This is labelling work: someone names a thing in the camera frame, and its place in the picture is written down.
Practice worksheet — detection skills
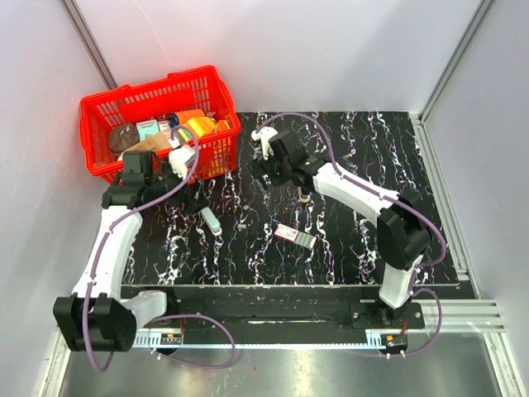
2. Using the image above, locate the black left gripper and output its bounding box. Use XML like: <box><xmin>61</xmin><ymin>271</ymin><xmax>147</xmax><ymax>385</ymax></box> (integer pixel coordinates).
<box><xmin>146</xmin><ymin>156</ymin><xmax>210</xmax><ymax>215</ymax></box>

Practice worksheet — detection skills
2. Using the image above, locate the dark stapler magazine part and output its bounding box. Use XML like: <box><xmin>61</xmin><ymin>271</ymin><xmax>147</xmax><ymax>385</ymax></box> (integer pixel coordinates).
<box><xmin>298</xmin><ymin>187</ymin><xmax>311</xmax><ymax>203</ymax></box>

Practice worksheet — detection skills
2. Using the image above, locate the staple box with tray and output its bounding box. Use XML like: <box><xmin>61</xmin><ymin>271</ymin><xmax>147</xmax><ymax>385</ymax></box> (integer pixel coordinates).
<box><xmin>274</xmin><ymin>223</ymin><xmax>316</xmax><ymax>249</ymax></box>

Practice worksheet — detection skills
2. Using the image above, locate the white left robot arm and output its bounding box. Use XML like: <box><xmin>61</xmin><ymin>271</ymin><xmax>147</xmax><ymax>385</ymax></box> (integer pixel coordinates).
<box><xmin>53</xmin><ymin>145</ymin><xmax>206</xmax><ymax>352</ymax></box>

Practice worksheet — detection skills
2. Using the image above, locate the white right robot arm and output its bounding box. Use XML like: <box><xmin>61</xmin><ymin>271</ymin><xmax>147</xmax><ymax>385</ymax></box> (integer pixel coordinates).
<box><xmin>248</xmin><ymin>127</ymin><xmax>432</xmax><ymax>328</ymax></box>

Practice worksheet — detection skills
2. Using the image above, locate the brown cardboard packet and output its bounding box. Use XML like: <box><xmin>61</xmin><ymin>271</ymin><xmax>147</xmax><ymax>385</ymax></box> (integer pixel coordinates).
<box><xmin>118</xmin><ymin>132</ymin><xmax>171</xmax><ymax>160</ymax></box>

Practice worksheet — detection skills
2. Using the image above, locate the yellow green box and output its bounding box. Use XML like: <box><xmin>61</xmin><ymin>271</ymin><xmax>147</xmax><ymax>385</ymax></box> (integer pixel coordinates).
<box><xmin>184</xmin><ymin>116</ymin><xmax>217</xmax><ymax>141</ymax></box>

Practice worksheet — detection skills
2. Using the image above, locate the orange cylinder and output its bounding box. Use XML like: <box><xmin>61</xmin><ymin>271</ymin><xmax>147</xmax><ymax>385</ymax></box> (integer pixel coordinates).
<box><xmin>165</xmin><ymin>108</ymin><xmax>205</xmax><ymax>127</ymax></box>

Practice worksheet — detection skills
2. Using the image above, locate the teal small box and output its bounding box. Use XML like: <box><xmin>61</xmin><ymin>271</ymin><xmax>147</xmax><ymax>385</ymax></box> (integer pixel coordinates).
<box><xmin>136</xmin><ymin>119</ymin><xmax>160</xmax><ymax>141</ymax></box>

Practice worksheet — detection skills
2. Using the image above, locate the brown round item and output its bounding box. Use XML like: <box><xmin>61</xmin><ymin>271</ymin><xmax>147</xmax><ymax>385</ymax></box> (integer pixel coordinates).
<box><xmin>107</xmin><ymin>122</ymin><xmax>140</xmax><ymax>155</ymax></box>

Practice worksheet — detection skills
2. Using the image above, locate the red plastic basket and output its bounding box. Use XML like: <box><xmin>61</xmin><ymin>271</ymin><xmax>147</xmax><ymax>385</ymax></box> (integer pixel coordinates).
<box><xmin>79</xmin><ymin>65</ymin><xmax>241</xmax><ymax>183</ymax></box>

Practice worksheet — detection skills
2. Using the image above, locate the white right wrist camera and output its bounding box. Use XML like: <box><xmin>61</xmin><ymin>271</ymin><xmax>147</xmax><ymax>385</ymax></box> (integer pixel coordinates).
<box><xmin>251</xmin><ymin>127</ymin><xmax>278</xmax><ymax>160</ymax></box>

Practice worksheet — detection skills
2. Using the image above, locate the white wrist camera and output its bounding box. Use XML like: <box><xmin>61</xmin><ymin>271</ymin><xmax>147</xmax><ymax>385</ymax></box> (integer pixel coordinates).
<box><xmin>168</xmin><ymin>144</ymin><xmax>196</xmax><ymax>179</ymax></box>
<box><xmin>251</xmin><ymin>127</ymin><xmax>278</xmax><ymax>160</ymax></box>

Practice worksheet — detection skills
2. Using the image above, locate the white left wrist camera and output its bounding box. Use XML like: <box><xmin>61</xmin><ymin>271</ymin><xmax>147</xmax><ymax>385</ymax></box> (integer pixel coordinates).
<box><xmin>168</xmin><ymin>144</ymin><xmax>196</xmax><ymax>179</ymax></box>

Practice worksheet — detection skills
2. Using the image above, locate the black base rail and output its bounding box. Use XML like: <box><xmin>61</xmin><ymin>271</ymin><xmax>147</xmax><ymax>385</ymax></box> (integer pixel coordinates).
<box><xmin>158</xmin><ymin>285</ymin><xmax>425</xmax><ymax>348</ymax></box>

